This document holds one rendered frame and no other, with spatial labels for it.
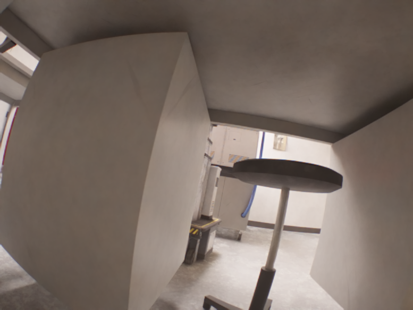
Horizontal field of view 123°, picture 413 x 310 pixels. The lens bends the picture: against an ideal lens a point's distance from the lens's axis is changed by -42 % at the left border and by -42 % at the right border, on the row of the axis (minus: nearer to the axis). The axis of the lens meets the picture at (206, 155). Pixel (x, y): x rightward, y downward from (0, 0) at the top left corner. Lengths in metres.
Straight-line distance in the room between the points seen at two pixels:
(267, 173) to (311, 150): 3.31
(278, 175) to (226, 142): 1.82
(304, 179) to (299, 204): 3.11
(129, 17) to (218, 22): 0.22
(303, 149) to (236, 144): 1.75
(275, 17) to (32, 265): 0.78
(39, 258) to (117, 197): 0.29
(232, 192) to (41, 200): 1.88
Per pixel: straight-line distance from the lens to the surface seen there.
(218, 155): 2.21
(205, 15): 0.45
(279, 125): 0.87
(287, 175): 0.44
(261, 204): 3.37
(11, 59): 1.18
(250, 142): 2.26
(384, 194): 0.64
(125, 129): 0.33
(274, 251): 0.62
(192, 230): 1.16
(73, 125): 0.42
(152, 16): 0.49
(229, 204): 2.11
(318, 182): 0.47
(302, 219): 3.62
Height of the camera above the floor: 0.52
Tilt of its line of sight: 10 degrees up
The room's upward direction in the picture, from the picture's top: 11 degrees clockwise
